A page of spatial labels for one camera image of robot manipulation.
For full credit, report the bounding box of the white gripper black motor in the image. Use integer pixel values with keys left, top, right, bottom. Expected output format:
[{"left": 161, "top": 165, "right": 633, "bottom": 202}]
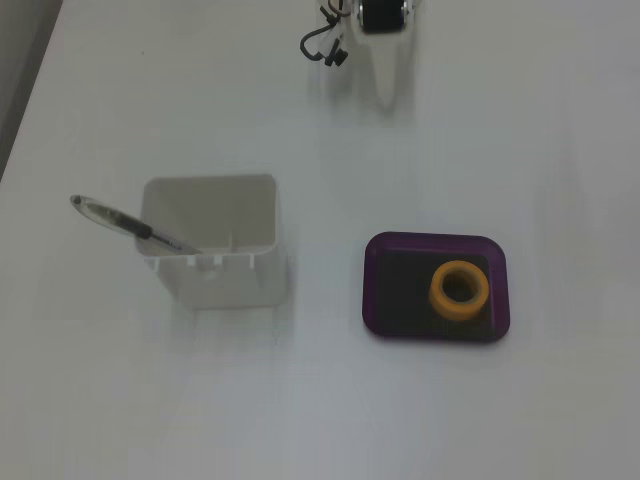
[{"left": 351, "top": 0, "right": 417, "bottom": 116}]

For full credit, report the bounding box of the yellow tape roll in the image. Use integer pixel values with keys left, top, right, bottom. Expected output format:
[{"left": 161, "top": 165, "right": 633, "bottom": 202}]
[{"left": 428, "top": 259, "right": 491, "bottom": 321}]

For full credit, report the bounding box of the purple rectangular tray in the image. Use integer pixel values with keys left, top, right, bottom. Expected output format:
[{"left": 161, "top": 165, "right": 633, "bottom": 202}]
[{"left": 361, "top": 230, "right": 512, "bottom": 346}]

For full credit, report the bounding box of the white plastic container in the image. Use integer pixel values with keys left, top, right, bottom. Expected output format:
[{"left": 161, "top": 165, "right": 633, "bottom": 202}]
[{"left": 137, "top": 173, "right": 292, "bottom": 312}]

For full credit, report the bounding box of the clear black ballpoint pen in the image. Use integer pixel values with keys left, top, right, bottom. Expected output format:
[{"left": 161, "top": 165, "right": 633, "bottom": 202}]
[{"left": 69, "top": 193, "right": 204, "bottom": 256}]

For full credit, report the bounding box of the black cable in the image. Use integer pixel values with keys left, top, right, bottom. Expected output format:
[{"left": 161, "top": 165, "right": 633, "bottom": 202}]
[{"left": 299, "top": 0, "right": 350, "bottom": 69}]

